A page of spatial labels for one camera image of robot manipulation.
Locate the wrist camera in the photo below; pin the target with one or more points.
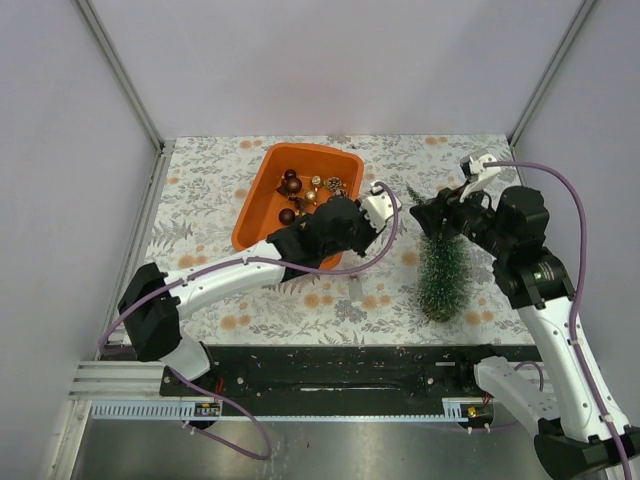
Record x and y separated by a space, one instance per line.
379 207
479 169

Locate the clear plastic light piece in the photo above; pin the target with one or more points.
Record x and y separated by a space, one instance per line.
355 288

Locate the floral table mat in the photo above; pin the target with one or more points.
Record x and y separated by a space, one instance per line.
206 181

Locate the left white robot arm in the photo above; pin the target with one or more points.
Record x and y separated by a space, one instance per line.
155 302

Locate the gold pine cone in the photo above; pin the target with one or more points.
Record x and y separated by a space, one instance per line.
336 187

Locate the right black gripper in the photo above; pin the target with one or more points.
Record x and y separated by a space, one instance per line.
447 205

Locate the dark brown bauble lower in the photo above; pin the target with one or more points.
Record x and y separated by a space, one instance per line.
286 216

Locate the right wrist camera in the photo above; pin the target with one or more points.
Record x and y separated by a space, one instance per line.
479 169

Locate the small green christmas tree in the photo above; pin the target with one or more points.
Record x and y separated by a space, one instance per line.
443 283

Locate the orange plastic bin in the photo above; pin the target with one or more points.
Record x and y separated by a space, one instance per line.
259 215

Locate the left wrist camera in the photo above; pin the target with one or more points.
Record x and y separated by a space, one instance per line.
379 207

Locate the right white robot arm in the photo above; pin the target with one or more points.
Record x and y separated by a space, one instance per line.
579 429

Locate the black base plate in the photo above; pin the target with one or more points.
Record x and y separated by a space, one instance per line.
344 381

